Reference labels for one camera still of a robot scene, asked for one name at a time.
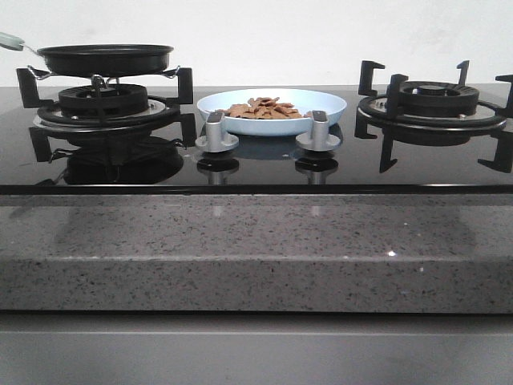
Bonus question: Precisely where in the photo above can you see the brown meat pieces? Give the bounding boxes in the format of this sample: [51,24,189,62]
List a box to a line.
[219,97,311,120]

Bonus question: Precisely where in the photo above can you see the light blue plate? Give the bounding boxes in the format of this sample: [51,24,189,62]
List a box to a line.
[197,88,347,136]

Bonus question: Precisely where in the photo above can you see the wire pan support ring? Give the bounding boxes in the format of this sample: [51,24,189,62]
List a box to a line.
[26,64,182,90]

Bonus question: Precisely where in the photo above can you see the black gas burner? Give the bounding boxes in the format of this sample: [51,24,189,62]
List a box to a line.
[354,81,512,147]
[34,84,180,147]

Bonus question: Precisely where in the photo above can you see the right black gas burner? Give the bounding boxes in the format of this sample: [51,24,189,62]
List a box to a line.
[354,81,512,147]

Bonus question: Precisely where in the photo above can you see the black pan support grate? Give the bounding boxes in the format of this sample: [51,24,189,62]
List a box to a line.
[354,60,512,173]
[17,67,197,166]

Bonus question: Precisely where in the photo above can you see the left black pan support grate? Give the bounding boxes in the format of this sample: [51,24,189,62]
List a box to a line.
[17,67,197,166]

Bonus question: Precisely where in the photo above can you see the grey cabinet front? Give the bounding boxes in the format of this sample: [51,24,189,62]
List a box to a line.
[1,313,512,384]

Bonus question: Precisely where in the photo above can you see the black glass gas stove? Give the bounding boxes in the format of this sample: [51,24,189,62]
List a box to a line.
[1,86,512,195]

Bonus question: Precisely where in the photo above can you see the left silver stove knob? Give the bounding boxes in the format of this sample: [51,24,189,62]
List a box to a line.
[195,111,239,153]

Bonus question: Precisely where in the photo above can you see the left black gas burner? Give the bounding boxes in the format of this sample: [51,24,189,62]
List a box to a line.
[34,84,180,147]

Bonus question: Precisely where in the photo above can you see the right black pan support grate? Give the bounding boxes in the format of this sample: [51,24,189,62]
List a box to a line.
[354,60,512,173]

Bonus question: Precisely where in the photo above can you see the silver stove knob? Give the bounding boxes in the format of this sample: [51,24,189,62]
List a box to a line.
[195,111,239,153]
[296,110,341,152]

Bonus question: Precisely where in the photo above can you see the right silver stove knob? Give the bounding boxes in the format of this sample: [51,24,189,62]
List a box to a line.
[296,110,341,152]

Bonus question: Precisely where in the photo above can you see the black frying pan mint handle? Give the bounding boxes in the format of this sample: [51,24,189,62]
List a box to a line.
[0,31,175,77]

